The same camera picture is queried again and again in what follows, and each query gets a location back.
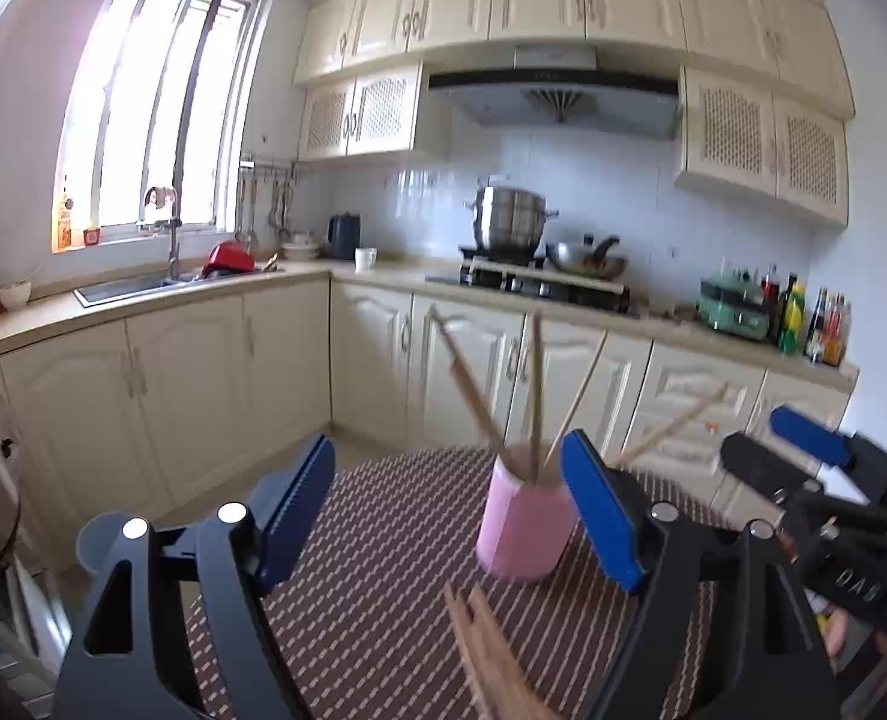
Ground brown striped table mat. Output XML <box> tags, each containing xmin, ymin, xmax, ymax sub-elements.
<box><xmin>184</xmin><ymin>446</ymin><xmax>722</xmax><ymax>720</ymax></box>

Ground black induction cooker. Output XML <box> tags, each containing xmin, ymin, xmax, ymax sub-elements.
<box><xmin>459</xmin><ymin>244</ymin><xmax>546</xmax><ymax>267</ymax></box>

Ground stainless steel sink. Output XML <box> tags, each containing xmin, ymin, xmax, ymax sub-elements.
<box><xmin>74</xmin><ymin>274</ymin><xmax>212</xmax><ymax>308</ymax></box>

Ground grey round plastic object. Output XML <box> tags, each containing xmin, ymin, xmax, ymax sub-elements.
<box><xmin>76</xmin><ymin>514</ymin><xmax>125</xmax><ymax>575</ymax></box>

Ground black glass cooktop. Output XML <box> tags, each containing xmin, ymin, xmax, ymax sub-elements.
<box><xmin>424</xmin><ymin>270</ymin><xmax>632</xmax><ymax>314</ymax></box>

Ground black range hood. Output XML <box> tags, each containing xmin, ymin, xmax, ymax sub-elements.
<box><xmin>426</xmin><ymin>45</ymin><xmax>681</xmax><ymax>142</ymax></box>

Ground metal wall utensil rail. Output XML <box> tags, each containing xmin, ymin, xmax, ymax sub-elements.
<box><xmin>239</xmin><ymin>155</ymin><xmax>310</xmax><ymax>177</ymax></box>

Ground orange bottle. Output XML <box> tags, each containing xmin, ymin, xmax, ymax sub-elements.
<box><xmin>55</xmin><ymin>176</ymin><xmax>74</xmax><ymax>250</ymax></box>

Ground pink cup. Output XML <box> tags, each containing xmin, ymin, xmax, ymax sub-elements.
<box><xmin>475</xmin><ymin>450</ymin><xmax>580</xmax><ymax>582</ymax></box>

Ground stainless steel steamer pot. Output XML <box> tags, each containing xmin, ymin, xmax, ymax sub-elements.
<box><xmin>466</xmin><ymin>184</ymin><xmax>559</xmax><ymax>260</ymax></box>

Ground green multi cooker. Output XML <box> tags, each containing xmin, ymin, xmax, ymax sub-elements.
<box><xmin>694</xmin><ymin>275</ymin><xmax>775</xmax><ymax>342</ymax></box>

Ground kitchen window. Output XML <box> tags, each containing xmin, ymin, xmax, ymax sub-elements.
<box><xmin>52</xmin><ymin>0</ymin><xmax>260</xmax><ymax>254</ymax></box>

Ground cream base cabinets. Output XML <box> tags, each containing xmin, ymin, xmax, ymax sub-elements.
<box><xmin>0</xmin><ymin>270</ymin><xmax>861</xmax><ymax>563</ymax></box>

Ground lattice door wall cabinet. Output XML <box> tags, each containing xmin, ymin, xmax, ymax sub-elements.
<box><xmin>298</xmin><ymin>64</ymin><xmax>424</xmax><ymax>162</ymax></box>
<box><xmin>675</xmin><ymin>66</ymin><xmax>851</xmax><ymax>227</ymax></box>

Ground black electric kettle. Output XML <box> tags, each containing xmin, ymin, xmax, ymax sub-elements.
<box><xmin>327</xmin><ymin>213</ymin><xmax>362</xmax><ymax>262</ymax></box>

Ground person's right hand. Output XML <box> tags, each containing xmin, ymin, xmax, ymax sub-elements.
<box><xmin>819</xmin><ymin>606</ymin><xmax>850</xmax><ymax>680</ymax></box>

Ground hanging metal spatula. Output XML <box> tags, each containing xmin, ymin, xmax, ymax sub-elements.
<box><xmin>267</xmin><ymin>169</ymin><xmax>295</xmax><ymax>237</ymax></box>

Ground red basin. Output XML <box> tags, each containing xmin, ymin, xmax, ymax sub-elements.
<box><xmin>202</xmin><ymin>241</ymin><xmax>256</xmax><ymax>278</ymax></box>

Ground red sauce bottle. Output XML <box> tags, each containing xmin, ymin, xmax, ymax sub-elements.
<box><xmin>825</xmin><ymin>294</ymin><xmax>853</xmax><ymax>368</ymax></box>

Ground pile of wooden chopsticks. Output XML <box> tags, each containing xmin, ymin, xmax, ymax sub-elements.
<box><xmin>443</xmin><ymin>583</ymin><xmax>565</xmax><ymax>720</ymax></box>

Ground green yellow bottle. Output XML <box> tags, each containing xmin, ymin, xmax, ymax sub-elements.
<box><xmin>777</xmin><ymin>274</ymin><xmax>806</xmax><ymax>355</ymax></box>

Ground dark bottle red cap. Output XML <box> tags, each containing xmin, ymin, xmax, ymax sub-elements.
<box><xmin>760</xmin><ymin>264</ymin><xmax>782</xmax><ymax>331</ymax></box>

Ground dark sauce bottle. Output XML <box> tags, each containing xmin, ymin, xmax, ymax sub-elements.
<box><xmin>805</xmin><ymin>286</ymin><xmax>829</xmax><ymax>362</ymax></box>

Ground thin wooden chopstick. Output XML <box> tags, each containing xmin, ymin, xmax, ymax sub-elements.
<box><xmin>616</xmin><ymin>381</ymin><xmax>730</xmax><ymax>467</ymax></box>
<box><xmin>528</xmin><ymin>311</ymin><xmax>544</xmax><ymax>481</ymax></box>
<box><xmin>428</xmin><ymin>305</ymin><xmax>506</xmax><ymax>466</ymax></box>
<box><xmin>544</xmin><ymin>328</ymin><xmax>610</xmax><ymax>475</ymax></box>

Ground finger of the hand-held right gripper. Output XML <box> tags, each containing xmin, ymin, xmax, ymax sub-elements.
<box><xmin>720</xmin><ymin>431</ymin><xmax>887</xmax><ymax>530</ymax></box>
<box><xmin>769</xmin><ymin>405</ymin><xmax>887</xmax><ymax>468</ymax></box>

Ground hanging metal ladle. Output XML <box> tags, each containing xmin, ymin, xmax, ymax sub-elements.
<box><xmin>235</xmin><ymin>169</ymin><xmax>259</xmax><ymax>245</ymax></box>

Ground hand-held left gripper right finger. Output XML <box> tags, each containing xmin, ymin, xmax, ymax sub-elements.
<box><xmin>559</xmin><ymin>429</ymin><xmax>842</xmax><ymax>720</ymax></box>

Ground stainless steel wok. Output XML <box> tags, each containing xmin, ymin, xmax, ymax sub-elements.
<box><xmin>544</xmin><ymin>236</ymin><xmax>630</xmax><ymax>280</ymax></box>

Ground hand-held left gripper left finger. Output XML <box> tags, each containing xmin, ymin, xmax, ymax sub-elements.
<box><xmin>53</xmin><ymin>433</ymin><xmax>337</xmax><ymax>720</ymax></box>

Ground chrome faucet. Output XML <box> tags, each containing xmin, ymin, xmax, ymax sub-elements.
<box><xmin>143</xmin><ymin>186</ymin><xmax>184</xmax><ymax>282</ymax></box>

